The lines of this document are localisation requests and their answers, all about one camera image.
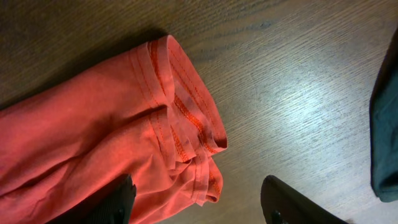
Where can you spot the orange red printed t-shirt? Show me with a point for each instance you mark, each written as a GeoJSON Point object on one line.
{"type": "Point", "coordinates": [145, 113]}

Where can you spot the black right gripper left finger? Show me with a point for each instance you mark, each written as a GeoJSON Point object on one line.
{"type": "Point", "coordinates": [112, 204]}

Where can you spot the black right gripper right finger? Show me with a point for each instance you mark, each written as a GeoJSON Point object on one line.
{"type": "Point", "coordinates": [282, 204]}

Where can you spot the pile of dark clothes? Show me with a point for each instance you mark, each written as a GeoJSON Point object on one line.
{"type": "Point", "coordinates": [383, 127]}

